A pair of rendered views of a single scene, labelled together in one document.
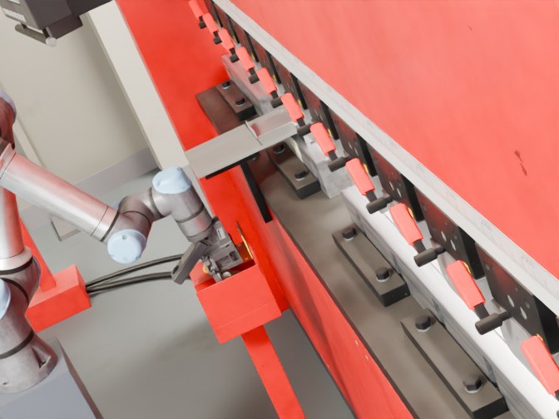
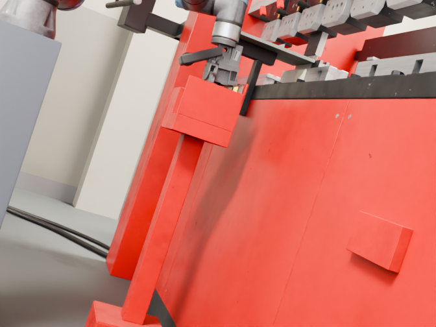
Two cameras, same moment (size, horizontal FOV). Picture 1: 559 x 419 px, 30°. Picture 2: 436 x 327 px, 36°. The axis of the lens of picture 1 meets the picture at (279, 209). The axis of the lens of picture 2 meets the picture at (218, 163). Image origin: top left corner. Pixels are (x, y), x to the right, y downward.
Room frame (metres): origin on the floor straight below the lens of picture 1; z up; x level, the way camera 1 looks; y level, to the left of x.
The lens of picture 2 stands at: (0.34, 0.40, 0.63)
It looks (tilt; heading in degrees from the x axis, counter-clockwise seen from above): 1 degrees down; 350
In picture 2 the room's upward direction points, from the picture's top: 19 degrees clockwise
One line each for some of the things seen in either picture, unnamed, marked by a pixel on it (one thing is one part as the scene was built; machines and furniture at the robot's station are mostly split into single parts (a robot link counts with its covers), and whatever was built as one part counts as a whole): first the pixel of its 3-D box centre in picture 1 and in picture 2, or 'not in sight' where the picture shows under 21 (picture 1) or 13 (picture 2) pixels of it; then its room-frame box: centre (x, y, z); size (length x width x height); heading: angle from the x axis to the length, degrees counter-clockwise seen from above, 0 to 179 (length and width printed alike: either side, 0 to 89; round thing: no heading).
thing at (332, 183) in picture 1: (310, 149); (307, 86); (2.33, -0.13, 0.92); 0.39 x 0.06 x 0.10; 5
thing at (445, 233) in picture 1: (477, 243); not in sight; (1.22, -0.23, 1.18); 0.15 x 0.09 x 0.17; 5
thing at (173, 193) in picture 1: (176, 194); (231, 5); (2.14, 0.20, 1.03); 0.09 x 0.08 x 0.11; 77
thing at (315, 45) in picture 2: not in sight; (314, 48); (2.39, -0.12, 1.05); 0.10 x 0.02 x 0.10; 5
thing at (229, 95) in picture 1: (235, 99); not in sight; (2.98, -0.01, 0.89); 0.30 x 0.05 x 0.03; 5
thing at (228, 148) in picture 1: (239, 142); (266, 48); (2.37, 0.03, 1.00); 0.26 x 0.18 x 0.01; 95
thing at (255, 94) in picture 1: (252, 86); (250, 89); (2.93, -0.07, 0.92); 0.50 x 0.06 x 0.10; 5
